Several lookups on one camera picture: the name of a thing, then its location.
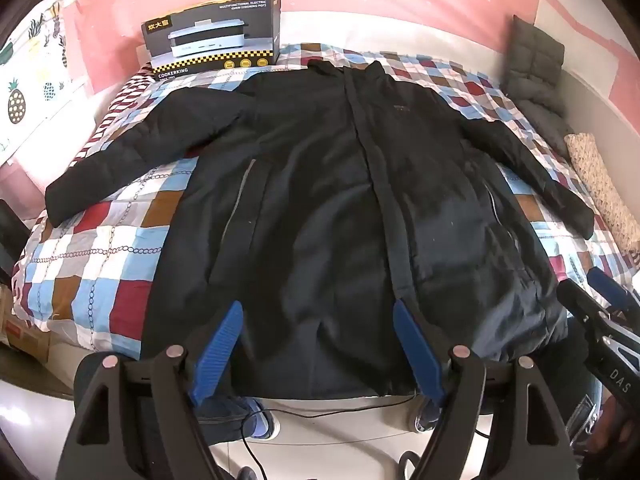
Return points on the checked bed sheet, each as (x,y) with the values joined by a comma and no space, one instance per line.
(115,240)

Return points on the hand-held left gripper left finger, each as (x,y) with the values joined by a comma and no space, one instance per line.
(220,350)

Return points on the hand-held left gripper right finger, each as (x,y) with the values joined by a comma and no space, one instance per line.
(417,355)

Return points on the black appliance carton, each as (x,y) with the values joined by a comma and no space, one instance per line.
(215,35)

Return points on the person's blue shoe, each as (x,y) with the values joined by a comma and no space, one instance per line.
(426,416)
(262,422)

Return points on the maroon white patterned pillow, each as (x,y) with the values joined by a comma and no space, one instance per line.
(117,115)

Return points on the brown cardboard box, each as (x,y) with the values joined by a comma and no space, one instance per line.
(22,330)

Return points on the person's right blue shoe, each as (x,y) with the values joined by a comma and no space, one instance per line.
(426,416)

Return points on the person's left leg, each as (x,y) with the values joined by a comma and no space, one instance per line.
(222,415)

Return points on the person's right hand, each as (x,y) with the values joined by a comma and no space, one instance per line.
(607,432)

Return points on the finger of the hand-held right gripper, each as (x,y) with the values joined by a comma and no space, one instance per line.
(607,286)
(575,297)

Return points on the pineapple print cloth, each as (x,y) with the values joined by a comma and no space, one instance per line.
(30,85)

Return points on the black flat object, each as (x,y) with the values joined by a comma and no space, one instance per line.
(10,240)

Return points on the black jacket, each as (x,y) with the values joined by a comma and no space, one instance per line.
(325,200)

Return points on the person's left blue shoe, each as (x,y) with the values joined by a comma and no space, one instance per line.
(262,422)

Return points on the beige knitted pillow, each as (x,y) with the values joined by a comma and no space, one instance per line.
(600,185)

